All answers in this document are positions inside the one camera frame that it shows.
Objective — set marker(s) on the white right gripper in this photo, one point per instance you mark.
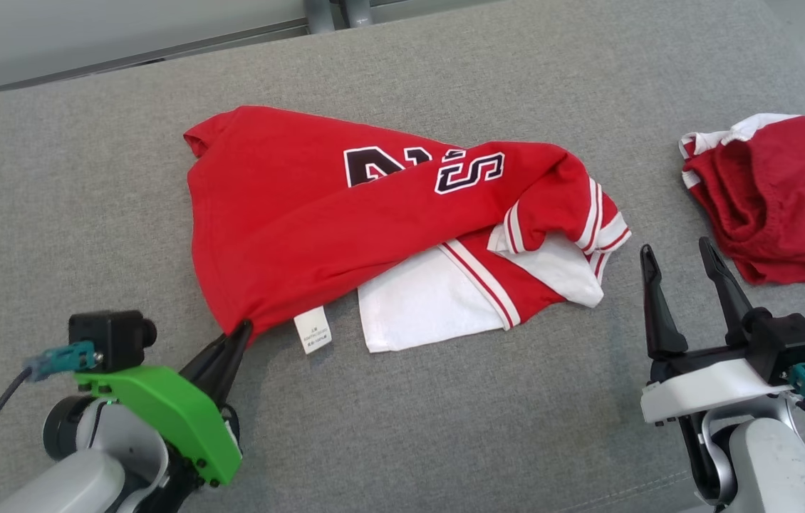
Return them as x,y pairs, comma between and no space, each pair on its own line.
702,388

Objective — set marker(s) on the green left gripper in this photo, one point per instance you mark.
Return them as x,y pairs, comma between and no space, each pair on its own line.
174,413

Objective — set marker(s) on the red shorts with white stripe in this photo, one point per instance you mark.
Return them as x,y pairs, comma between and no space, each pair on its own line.
787,199

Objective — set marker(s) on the red white baseball jersey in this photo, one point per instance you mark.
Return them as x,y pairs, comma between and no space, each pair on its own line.
303,235

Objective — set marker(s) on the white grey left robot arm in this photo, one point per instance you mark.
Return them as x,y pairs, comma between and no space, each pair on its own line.
82,477

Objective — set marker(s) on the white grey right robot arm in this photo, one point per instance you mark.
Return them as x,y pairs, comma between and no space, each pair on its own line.
766,463

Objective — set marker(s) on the grey fabric sofa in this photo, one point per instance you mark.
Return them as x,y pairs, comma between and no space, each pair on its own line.
89,214

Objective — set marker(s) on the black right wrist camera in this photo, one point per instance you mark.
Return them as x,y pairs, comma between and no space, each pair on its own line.
787,342

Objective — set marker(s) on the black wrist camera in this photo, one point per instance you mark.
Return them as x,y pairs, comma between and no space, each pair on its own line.
787,342
110,335

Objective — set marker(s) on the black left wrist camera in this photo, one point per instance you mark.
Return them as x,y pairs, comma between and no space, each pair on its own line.
110,335

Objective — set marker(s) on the grey partition post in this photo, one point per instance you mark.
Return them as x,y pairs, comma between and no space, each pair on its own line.
338,11

